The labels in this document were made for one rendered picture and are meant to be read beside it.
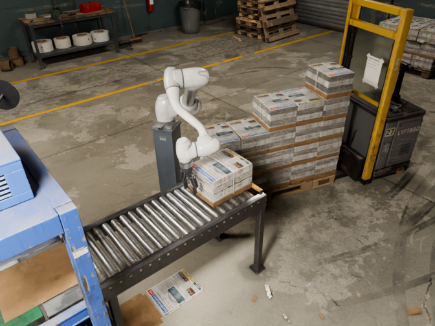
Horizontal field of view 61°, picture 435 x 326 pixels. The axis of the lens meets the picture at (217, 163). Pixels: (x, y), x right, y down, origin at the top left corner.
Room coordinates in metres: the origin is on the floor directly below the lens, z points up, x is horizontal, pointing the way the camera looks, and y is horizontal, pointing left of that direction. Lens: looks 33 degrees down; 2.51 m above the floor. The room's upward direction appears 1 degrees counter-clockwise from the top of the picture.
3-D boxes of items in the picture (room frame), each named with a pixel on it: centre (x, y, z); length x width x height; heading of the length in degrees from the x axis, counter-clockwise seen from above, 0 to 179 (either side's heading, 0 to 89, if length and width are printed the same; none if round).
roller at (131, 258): (1.71, 0.64, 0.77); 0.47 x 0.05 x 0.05; 39
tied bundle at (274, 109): (3.27, -0.56, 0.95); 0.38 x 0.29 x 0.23; 21
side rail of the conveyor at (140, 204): (2.15, 0.49, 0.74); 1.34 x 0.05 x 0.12; 129
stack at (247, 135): (3.22, -0.43, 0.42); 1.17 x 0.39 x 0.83; 110
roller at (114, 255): (1.67, 0.69, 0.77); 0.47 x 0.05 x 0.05; 39
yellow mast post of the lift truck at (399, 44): (3.32, -1.63, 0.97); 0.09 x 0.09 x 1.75; 20
